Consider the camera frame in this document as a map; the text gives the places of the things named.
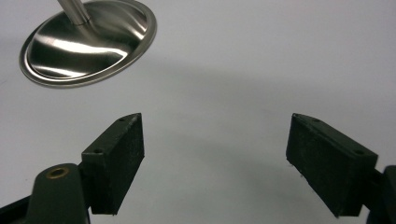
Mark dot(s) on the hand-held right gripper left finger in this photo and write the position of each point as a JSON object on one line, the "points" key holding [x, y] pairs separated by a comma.
{"points": [[112, 168]]}

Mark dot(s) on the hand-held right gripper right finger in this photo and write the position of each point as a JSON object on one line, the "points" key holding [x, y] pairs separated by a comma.
{"points": [[330, 168]]}

